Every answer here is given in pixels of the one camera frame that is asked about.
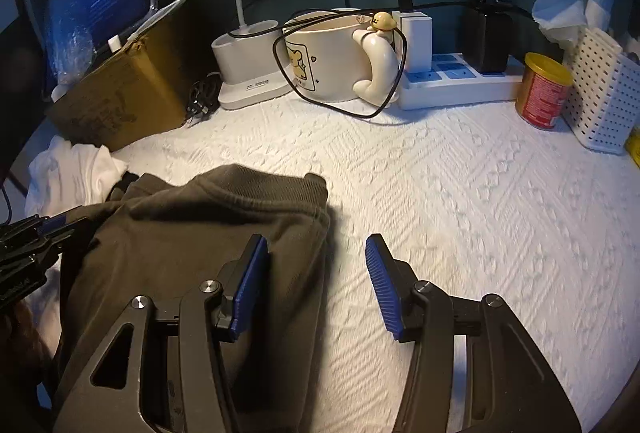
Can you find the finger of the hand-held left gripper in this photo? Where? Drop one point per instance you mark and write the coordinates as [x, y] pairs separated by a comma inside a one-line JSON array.
[[50, 225]]

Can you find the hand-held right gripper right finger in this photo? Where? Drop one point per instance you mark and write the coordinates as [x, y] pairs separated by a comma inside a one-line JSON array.
[[382, 288]]

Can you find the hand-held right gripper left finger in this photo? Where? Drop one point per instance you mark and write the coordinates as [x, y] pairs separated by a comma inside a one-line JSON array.
[[250, 283]]

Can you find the brown t-shirt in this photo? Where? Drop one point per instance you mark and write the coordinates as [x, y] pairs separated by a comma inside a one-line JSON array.
[[175, 238]]

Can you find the person's left forearm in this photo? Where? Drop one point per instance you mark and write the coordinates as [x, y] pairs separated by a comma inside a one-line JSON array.
[[20, 348]]

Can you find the white garment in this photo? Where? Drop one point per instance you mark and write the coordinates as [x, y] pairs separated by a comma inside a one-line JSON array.
[[70, 173]]

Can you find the white textured table cover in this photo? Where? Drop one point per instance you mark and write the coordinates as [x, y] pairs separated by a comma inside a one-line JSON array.
[[450, 213]]

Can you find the cardboard box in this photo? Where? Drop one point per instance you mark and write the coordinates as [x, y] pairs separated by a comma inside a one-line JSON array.
[[130, 83]]

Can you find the white desk lamp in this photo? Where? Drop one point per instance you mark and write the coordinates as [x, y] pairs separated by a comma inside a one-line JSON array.
[[245, 78]]

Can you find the white power strip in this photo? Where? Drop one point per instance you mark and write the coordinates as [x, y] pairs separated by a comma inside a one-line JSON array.
[[450, 88]]

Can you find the cream cartoon mug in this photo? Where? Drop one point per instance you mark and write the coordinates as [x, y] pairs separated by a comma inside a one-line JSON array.
[[325, 63]]

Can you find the white charger plug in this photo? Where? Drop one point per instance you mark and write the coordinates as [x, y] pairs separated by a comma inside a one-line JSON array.
[[415, 43]]

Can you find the red can with yellow lid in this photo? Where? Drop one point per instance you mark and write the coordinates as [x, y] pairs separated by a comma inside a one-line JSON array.
[[542, 98]]

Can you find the black charger plug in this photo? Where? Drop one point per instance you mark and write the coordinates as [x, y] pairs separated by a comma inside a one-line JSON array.
[[487, 40]]

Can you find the white perforated basket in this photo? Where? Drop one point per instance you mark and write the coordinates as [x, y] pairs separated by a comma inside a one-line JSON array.
[[600, 103]]

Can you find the yellow duck packet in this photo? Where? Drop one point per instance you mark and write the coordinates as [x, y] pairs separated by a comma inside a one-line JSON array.
[[635, 148]]

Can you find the white crumpled tissue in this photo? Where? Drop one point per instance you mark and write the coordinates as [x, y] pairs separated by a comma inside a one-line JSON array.
[[560, 8]]

